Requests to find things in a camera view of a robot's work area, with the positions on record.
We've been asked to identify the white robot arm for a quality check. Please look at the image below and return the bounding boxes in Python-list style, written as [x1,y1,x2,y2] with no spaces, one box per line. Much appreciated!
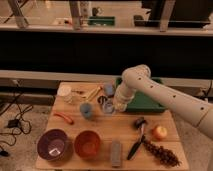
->
[112,64,213,140]

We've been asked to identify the green plastic tray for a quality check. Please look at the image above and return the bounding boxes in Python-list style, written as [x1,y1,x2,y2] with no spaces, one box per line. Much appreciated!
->
[113,77,166,113]

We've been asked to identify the blue cup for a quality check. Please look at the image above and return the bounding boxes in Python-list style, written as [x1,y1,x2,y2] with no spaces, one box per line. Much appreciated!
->
[80,103,92,119]

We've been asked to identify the yellow wooden spoon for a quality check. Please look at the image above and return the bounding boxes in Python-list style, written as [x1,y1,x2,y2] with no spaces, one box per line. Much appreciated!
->
[86,86,102,101]

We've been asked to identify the orange bowl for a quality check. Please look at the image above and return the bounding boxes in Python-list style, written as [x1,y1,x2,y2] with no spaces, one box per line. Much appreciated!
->
[74,130,101,159]

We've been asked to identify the orange carrot toy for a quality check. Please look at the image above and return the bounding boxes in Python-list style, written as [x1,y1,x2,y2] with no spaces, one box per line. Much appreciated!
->
[53,113,74,125]

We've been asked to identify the orange apple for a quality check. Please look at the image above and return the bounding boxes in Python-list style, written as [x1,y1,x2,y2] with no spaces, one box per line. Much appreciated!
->
[152,125,168,140]

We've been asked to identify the purple bowl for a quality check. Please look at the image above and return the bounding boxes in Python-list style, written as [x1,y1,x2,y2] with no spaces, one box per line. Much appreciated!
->
[37,129,70,161]

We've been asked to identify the brown pine cone bunch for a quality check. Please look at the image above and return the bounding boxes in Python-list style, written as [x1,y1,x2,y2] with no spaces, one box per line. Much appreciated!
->
[143,139,181,167]

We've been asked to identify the green background bin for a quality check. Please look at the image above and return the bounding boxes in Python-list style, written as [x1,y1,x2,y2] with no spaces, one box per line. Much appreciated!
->
[88,16,115,26]

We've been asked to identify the black power cables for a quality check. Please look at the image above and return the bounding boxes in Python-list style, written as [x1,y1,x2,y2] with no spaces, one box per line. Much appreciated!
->
[0,81,34,158]

